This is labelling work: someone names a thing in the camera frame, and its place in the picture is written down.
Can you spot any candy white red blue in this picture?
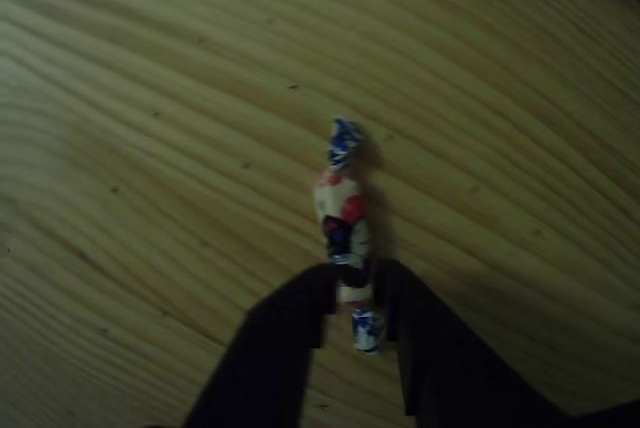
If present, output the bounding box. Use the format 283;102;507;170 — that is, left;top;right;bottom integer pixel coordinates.
313;116;386;357

